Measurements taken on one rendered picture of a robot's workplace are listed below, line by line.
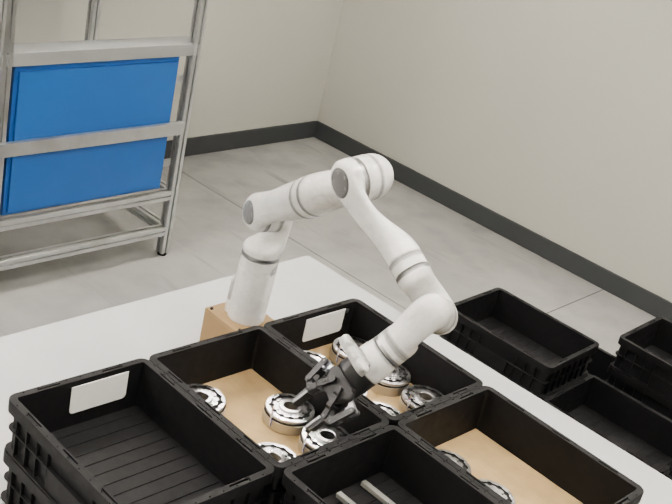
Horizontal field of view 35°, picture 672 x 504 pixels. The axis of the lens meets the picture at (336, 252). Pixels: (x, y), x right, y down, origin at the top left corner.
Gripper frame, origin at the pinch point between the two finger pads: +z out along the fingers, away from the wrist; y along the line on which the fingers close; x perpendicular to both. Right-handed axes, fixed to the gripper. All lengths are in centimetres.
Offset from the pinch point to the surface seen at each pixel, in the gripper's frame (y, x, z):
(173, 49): 218, -89, 12
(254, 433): 4.7, -2.3, 12.4
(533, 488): -24.2, -36.0, -23.1
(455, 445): -8.5, -32.3, -14.7
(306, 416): 4.8, -9.2, 3.6
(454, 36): 279, -249, -81
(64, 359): 51, -1, 46
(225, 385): 20.8, -6.0, 15.3
